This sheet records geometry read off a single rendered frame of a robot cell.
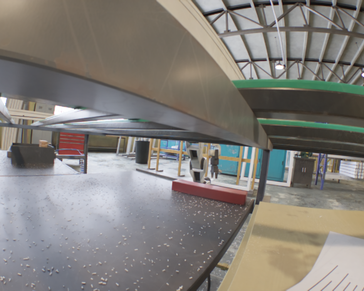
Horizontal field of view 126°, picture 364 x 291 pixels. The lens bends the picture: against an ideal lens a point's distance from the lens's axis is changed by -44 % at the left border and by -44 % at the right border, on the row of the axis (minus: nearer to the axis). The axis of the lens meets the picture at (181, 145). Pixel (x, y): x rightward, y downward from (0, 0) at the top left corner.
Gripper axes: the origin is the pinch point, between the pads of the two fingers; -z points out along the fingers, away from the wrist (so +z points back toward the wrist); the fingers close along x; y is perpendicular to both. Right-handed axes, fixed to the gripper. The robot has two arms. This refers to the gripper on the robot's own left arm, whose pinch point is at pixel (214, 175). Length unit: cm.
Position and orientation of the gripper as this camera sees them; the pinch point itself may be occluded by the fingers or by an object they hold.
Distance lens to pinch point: 170.8
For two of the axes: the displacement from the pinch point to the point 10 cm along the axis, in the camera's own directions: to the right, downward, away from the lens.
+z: 0.3, -9.9, 1.3
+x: 1.9, -1.2, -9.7
